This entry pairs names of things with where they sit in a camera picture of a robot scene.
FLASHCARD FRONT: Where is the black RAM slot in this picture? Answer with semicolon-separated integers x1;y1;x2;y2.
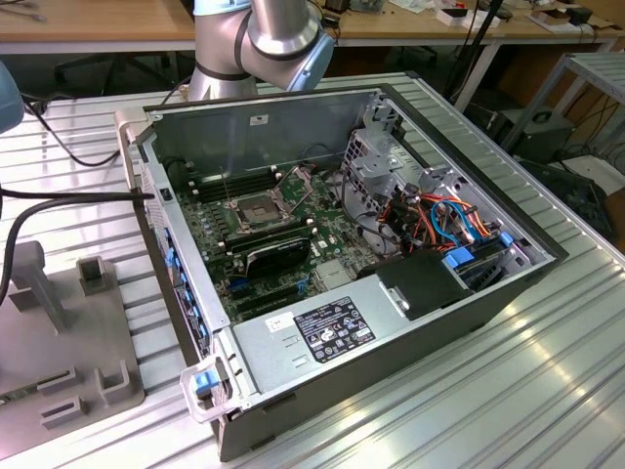
187;165;279;191
194;176;283;204
222;217;313;245
227;227;317;253

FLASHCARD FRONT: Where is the CPU socket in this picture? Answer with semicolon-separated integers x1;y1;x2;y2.
224;192;289;235

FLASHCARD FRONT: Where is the black expansion slot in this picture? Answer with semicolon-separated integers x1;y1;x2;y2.
229;281;302;320

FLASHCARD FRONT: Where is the green motherboard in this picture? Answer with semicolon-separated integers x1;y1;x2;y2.
173;168;406;326

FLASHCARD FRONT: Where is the black graphics card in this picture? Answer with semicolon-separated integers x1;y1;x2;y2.
243;234;312;282

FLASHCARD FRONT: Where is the silver chipset heatsink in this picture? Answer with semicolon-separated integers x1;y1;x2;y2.
314;258;356;290

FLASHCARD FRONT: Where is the metal socket cover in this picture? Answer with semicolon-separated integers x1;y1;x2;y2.
274;165;316;214

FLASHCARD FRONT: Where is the metal drive cage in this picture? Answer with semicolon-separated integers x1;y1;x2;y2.
340;127;422;224

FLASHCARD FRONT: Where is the black power supply label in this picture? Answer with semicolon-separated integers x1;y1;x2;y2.
292;295;378;365

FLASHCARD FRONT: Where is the black plastic shroud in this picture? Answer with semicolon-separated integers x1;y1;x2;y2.
355;248;475;322

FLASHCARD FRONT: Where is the silver power supply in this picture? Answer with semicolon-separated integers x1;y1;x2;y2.
230;273;412;398

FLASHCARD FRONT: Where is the hard disk in blue carrier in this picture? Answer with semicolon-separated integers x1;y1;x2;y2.
440;233;515;295

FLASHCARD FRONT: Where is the open black PC case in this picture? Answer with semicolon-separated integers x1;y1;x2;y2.
112;83;570;463

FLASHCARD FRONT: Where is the blue case latch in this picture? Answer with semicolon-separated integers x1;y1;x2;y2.
192;370;219;400

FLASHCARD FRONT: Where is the black tripod pole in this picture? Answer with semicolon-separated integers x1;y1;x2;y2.
445;0;505;107

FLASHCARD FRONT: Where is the white box on desk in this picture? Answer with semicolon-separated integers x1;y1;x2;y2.
436;6;502;28

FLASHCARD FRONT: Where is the grey parts rack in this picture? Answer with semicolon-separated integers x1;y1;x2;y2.
0;240;148;456

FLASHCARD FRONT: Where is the wooden desk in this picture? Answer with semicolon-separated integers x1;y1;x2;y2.
0;0;625;56

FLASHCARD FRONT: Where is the green circuit board part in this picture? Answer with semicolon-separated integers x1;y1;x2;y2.
0;385;40;406

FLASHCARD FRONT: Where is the orange wire bundle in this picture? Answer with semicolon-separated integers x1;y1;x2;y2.
378;192;495;256

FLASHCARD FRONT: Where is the blue wire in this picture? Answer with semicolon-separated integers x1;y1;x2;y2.
429;196;479;245

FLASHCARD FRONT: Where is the clear plastic case handle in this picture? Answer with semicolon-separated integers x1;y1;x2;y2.
179;356;245;424

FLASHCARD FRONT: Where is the thick black cable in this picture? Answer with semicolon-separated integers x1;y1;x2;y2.
0;184;156;308

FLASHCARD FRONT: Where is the black box with handle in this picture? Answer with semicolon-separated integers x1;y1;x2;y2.
496;108;576;163

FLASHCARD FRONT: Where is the thin black cable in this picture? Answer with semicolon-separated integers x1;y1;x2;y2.
21;75;194;168

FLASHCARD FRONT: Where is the grey metal shelf frame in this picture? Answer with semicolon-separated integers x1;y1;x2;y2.
499;51;625;153

